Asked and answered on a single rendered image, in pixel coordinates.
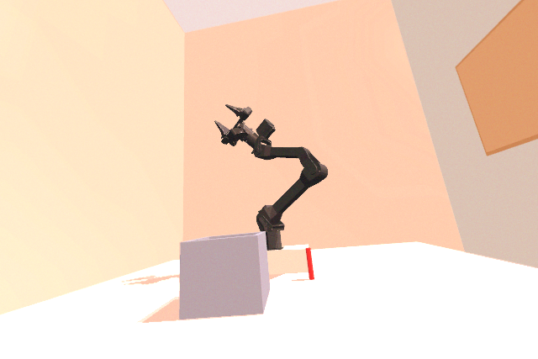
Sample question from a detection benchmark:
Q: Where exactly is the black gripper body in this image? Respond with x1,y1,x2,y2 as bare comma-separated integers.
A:
221,106,254,145

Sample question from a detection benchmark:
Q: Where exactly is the red peg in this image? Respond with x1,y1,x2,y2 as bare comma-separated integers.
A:
305,248,314,280

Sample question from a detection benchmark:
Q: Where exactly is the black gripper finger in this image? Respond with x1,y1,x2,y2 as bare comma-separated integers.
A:
214,120,229,139
225,104,245,117

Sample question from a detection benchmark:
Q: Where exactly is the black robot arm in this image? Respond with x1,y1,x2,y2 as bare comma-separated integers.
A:
227,119,328,251

